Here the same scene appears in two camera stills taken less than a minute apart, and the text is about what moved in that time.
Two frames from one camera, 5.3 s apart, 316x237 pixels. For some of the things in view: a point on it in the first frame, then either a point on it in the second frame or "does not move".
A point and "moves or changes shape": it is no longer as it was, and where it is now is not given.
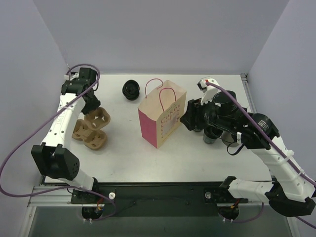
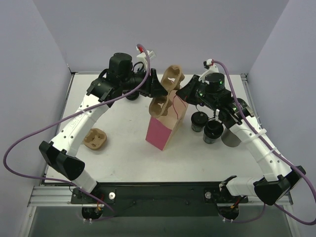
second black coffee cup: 211,134 does not move
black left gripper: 91,104 to 152,83
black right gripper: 195,114 to 191,87
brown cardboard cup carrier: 94,139 does not move
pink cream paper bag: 162,112 moves or changes shape
